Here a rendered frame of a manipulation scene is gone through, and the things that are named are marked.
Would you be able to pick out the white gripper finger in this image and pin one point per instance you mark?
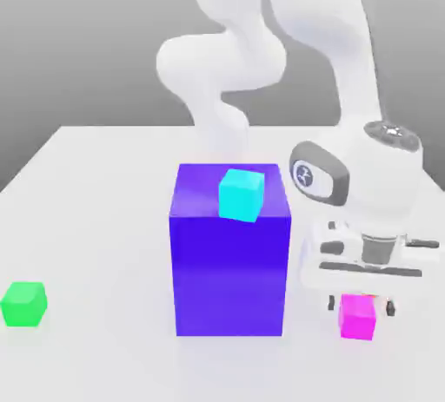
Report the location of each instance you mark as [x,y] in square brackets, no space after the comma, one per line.
[390,308]
[331,303]

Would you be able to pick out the small green cube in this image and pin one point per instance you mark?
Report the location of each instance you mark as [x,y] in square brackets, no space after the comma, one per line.
[22,304]

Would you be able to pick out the small cyan cube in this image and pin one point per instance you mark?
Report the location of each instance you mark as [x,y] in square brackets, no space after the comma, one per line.
[240,197]

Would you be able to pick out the small magenta cube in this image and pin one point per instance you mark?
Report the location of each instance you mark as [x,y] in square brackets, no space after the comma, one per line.
[358,318]

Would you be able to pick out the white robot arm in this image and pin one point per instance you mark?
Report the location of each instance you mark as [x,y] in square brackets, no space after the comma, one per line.
[313,27]

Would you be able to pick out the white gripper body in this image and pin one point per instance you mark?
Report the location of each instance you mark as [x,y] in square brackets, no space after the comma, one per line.
[347,282]

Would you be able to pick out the large blue box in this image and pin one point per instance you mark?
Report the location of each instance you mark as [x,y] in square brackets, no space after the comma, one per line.
[229,277]

